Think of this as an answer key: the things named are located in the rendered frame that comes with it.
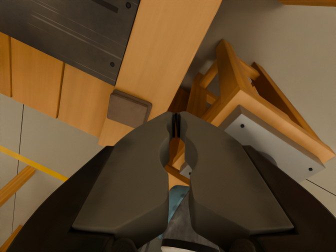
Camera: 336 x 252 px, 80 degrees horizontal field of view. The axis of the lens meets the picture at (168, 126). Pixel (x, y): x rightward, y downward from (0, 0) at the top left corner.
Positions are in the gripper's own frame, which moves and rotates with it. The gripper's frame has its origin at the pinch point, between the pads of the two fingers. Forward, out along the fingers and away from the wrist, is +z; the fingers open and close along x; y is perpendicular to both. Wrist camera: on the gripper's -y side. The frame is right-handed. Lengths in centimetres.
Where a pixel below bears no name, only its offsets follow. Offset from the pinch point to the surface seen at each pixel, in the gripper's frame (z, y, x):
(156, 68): 33.5, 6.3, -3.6
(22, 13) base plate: 38.1, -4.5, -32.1
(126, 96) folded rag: 33.3, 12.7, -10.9
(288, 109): 51, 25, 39
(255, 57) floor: 116, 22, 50
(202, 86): 97, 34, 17
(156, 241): 36, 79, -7
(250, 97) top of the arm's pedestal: 34.9, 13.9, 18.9
